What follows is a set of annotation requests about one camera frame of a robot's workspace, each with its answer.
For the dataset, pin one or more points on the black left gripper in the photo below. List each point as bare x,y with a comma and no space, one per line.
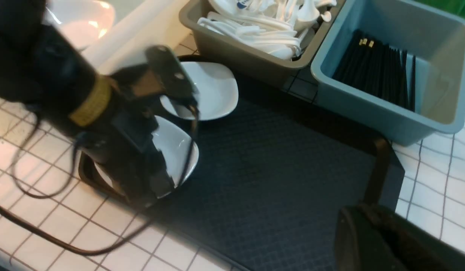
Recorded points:
123,161

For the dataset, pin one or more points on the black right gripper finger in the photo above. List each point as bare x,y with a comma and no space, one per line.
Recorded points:
375,238

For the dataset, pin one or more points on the white square dish front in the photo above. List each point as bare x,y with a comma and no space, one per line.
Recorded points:
174,144

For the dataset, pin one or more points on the white square dish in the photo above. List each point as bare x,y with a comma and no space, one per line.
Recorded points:
216,92
174,144

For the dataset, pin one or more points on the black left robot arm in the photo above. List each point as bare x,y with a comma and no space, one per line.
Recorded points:
42,70

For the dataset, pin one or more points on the large white plastic tub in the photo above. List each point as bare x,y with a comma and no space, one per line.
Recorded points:
111,34

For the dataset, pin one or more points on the black textured serving tray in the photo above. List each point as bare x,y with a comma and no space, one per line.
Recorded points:
271,178

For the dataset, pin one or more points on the grey-brown spoon bin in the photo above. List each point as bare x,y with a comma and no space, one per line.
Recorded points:
242,58

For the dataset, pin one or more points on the blue-grey chopstick bin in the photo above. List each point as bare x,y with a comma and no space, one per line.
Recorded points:
437,40

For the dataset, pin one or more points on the bundle of black chopsticks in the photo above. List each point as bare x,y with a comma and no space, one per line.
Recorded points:
378,69

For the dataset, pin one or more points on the pile of white spoons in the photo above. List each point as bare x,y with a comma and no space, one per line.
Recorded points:
281,28

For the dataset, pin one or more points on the green backdrop cloth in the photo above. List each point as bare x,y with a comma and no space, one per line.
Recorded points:
456,7

